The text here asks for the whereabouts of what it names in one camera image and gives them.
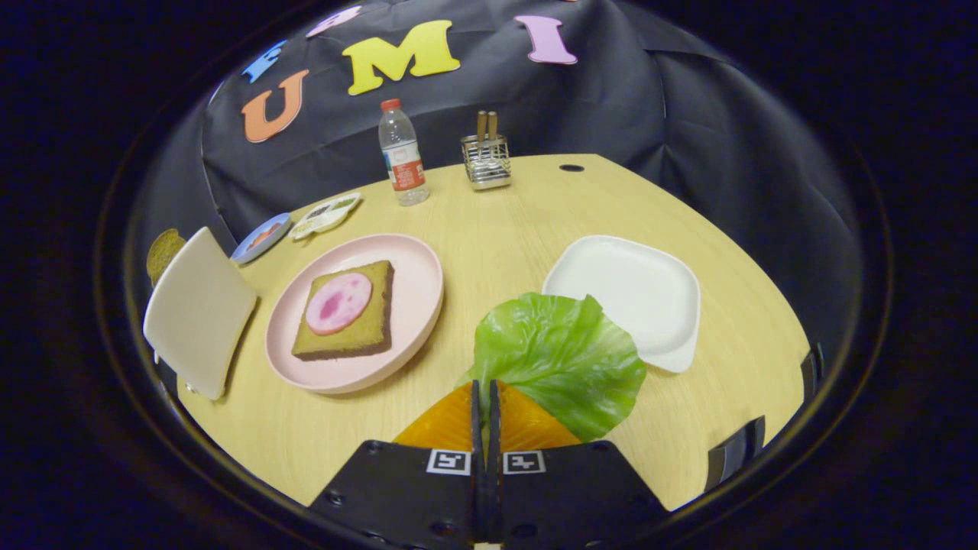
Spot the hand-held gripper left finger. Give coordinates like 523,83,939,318
309,380,487,550

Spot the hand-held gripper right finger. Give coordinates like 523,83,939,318
487,380,669,550

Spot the green lettuce leaf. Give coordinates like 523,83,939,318
457,293,647,443

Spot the brown bread slice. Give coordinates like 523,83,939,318
291,260,396,361
146,228,186,287

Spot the brown bread slice under ham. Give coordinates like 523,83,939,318
291,260,396,361

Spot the pink round plate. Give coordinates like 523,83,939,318
265,234,445,395

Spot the pink ham slice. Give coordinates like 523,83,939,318
306,272,374,336

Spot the white square plate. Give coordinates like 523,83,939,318
542,235,701,374

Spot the white toaster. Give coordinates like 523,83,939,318
143,227,259,401

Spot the blue round plate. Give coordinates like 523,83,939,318
231,212,293,265

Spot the white divided tray with grains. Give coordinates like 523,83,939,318
290,192,362,241

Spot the clear water bottle red cap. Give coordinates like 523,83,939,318
379,99,431,207

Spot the metal wire utensil holder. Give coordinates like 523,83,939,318
461,134,513,190

